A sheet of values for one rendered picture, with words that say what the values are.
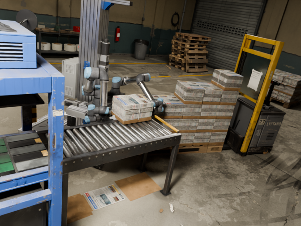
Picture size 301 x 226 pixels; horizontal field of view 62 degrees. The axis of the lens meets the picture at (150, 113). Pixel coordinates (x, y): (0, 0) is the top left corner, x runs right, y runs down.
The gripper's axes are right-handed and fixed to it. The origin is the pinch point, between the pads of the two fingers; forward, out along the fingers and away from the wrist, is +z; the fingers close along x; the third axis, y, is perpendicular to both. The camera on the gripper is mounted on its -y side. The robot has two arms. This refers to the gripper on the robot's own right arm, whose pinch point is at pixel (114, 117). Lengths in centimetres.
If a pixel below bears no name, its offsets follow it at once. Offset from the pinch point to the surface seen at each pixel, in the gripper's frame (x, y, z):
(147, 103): -22.5, 23.0, 25.7
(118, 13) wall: 672, 83, 379
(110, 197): -39, -79, -18
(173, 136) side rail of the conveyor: -62, 1, 36
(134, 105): -22.7, 22.7, 8.4
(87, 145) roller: -47, 0, -53
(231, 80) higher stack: -19, 43, 178
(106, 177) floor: -6, -79, -6
